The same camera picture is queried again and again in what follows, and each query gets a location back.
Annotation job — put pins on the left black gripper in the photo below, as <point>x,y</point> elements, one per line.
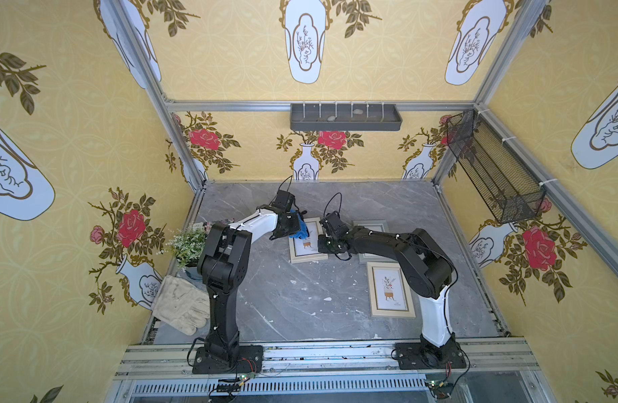
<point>284,224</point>

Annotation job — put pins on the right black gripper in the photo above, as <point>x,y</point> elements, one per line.
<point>324,243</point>

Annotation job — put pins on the blue microfiber cloth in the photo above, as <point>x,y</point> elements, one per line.
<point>303,232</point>

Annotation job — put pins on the beige picture frame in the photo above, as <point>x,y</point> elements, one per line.
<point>390,296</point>
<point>304,250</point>

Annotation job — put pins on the grey-green picture frame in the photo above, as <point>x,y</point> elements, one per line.
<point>376,226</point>

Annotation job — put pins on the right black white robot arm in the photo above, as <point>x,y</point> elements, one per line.
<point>428,272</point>

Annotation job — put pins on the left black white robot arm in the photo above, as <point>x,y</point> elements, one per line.
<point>224,264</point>

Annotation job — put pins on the floral patterned box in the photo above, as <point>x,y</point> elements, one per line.
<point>208,225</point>

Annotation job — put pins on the potted green plant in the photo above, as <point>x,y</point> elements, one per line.
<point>187,248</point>

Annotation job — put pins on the beige work glove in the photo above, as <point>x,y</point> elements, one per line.
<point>181,305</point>

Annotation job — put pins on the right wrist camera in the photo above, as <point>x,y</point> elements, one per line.
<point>331,221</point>

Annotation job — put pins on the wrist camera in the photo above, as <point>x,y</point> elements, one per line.
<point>331,221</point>
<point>284,200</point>

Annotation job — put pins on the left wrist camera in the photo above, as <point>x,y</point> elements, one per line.
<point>284,200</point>

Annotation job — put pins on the grey wall shelf tray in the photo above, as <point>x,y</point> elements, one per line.
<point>345,116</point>

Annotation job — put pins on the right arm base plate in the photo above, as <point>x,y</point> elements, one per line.
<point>424,355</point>

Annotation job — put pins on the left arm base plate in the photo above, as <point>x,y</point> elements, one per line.
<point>242,360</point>

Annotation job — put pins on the black wire mesh basket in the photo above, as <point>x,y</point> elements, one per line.
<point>509,189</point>

